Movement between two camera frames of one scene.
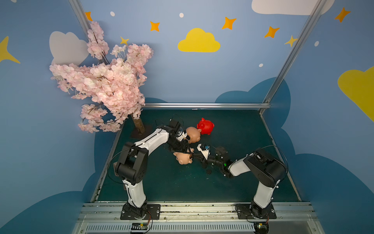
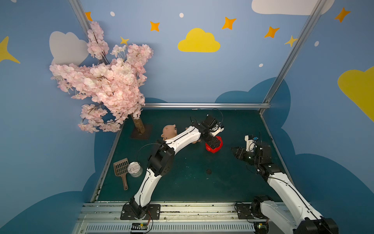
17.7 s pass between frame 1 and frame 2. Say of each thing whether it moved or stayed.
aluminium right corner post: stayed
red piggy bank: moved
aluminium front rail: stayed
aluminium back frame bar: stayed
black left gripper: moved
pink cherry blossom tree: stayed
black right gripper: moved
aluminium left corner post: stayed
